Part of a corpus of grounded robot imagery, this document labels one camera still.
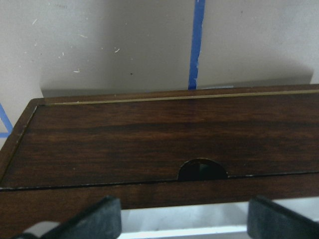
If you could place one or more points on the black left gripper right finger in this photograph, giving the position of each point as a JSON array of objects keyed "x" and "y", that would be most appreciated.
[{"x": 269, "y": 220}]

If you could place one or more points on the white drawer handle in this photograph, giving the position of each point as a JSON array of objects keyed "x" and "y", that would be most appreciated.
[{"x": 207, "y": 221}]

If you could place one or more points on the wooden drawer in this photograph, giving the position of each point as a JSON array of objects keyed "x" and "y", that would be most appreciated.
[{"x": 126, "y": 142}]

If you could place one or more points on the dark brown wooden cabinet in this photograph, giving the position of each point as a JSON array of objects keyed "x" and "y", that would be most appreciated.
[{"x": 199, "y": 181}]

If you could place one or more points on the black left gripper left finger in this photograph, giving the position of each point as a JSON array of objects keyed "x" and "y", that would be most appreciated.
[{"x": 101, "y": 220}]

